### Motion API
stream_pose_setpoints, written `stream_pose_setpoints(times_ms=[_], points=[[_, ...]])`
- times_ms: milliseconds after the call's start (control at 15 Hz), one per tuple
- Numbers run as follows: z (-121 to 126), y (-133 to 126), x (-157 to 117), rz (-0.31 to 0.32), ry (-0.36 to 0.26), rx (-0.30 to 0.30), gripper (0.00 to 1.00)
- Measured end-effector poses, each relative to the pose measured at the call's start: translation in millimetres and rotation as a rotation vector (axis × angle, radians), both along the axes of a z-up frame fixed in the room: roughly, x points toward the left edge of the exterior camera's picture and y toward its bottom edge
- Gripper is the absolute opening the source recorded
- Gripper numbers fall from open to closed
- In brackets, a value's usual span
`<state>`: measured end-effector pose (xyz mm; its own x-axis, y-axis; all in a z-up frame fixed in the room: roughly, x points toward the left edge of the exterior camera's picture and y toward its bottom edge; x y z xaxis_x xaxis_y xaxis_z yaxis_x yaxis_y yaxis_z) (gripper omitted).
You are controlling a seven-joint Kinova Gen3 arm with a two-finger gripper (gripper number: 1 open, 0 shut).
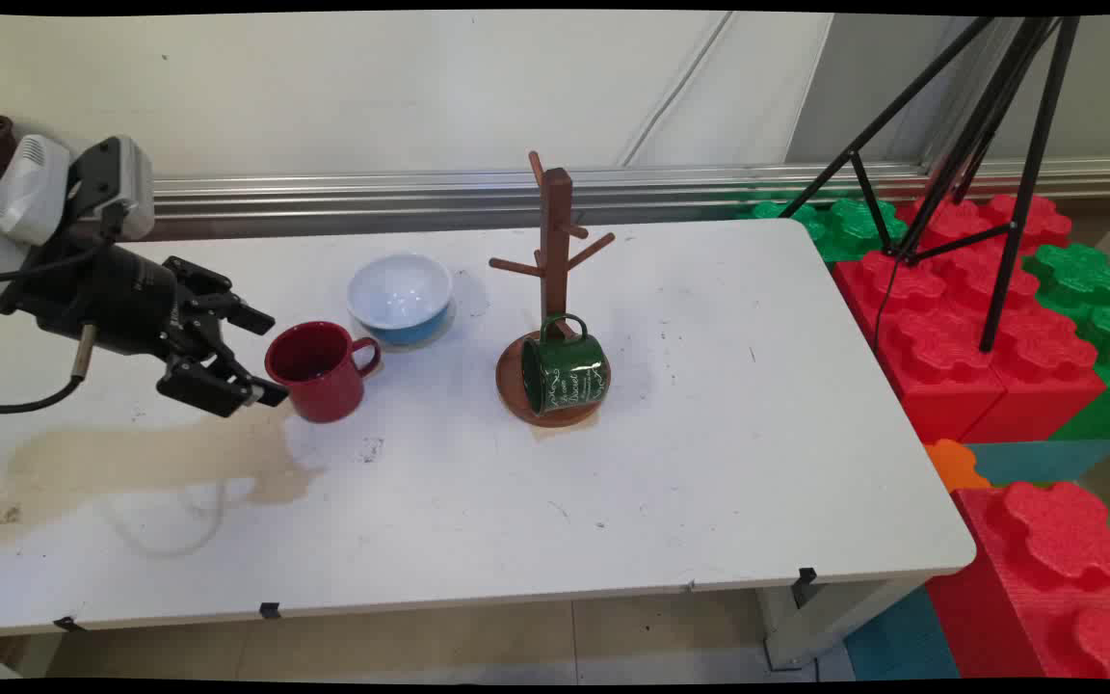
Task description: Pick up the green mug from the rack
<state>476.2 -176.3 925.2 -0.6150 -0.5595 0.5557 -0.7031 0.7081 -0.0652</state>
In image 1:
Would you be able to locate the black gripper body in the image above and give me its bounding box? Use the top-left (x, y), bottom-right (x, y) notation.
top-left (15, 241), bottom-right (182, 356)

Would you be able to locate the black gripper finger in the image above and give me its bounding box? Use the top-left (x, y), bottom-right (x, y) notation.
top-left (155, 333), bottom-right (291, 418)
top-left (165, 255), bottom-right (277, 335)

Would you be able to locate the green enamel mug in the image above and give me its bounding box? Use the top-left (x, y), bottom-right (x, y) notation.
top-left (519, 313), bottom-right (612, 417)

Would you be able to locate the red enamel mug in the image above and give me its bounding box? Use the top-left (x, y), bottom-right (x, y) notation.
top-left (264, 321), bottom-right (383, 425)

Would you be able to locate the white and blue bowl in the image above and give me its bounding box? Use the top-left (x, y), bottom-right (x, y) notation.
top-left (346, 253), bottom-right (458, 348)

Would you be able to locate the brown wooden mug tree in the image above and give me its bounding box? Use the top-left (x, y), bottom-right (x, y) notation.
top-left (488, 150), bottom-right (617, 428)

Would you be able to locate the green foam block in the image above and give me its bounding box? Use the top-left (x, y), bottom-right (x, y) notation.
top-left (1025, 241), bottom-right (1110, 441)
top-left (736, 198), bottom-right (911, 263)

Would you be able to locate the white table leg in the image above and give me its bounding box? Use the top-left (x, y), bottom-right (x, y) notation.
top-left (757, 574), bottom-right (932, 671)

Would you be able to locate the teal foam block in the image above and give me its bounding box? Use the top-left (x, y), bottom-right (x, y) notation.
top-left (965, 439), bottom-right (1110, 488)
top-left (844, 586), bottom-right (961, 681)

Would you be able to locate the orange foam piece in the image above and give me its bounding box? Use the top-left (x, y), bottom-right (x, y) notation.
top-left (923, 439), bottom-right (992, 494)

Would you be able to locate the black tripod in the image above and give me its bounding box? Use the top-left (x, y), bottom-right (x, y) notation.
top-left (780, 16), bottom-right (1081, 353)

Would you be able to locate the large red foam block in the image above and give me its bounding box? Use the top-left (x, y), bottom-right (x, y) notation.
top-left (926, 480), bottom-right (1110, 681)

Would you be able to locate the black camera cable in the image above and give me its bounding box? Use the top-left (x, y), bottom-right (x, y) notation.
top-left (0, 200), bottom-right (132, 285)

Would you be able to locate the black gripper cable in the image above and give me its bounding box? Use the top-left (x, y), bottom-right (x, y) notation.
top-left (0, 323), bottom-right (98, 415)

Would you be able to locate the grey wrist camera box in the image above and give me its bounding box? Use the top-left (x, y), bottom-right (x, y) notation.
top-left (66, 135), bottom-right (156, 242)

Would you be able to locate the aluminium wall rail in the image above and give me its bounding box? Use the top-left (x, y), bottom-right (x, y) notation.
top-left (150, 154), bottom-right (1110, 242)

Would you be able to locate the thin black tripod cable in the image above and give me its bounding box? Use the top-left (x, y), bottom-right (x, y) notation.
top-left (871, 253), bottom-right (903, 353)

